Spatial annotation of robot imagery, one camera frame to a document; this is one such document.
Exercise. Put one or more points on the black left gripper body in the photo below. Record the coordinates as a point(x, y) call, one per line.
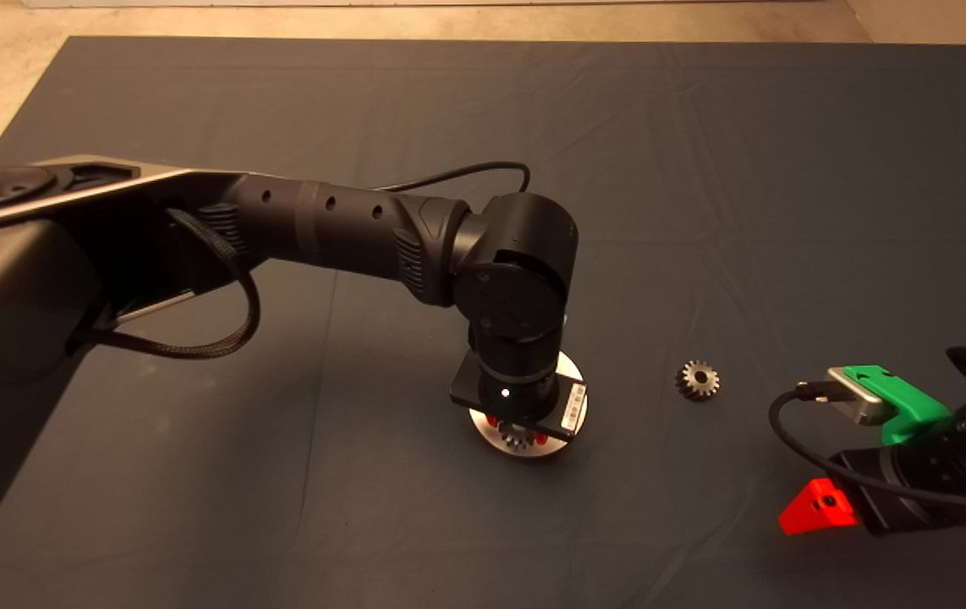
point(517, 402)

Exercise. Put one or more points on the silver right camera box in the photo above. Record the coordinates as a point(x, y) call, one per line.
point(859, 399)

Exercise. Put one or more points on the green right camera mount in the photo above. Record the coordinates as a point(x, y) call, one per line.
point(906, 408)

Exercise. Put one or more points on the round metal carrier plate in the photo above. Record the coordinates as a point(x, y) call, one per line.
point(490, 438)

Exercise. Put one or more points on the dark grey table cloth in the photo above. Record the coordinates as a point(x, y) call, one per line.
point(703, 169)

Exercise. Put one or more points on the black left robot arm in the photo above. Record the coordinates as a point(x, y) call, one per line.
point(322, 224)

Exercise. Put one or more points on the dark steel planetary gear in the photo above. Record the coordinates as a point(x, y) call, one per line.
point(686, 386)

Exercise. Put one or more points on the bright steel planetary gear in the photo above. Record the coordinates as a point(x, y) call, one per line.
point(517, 440)

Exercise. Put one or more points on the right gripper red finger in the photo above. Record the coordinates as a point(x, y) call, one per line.
point(813, 509)

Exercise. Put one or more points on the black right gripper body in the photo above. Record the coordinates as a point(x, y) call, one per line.
point(914, 475)

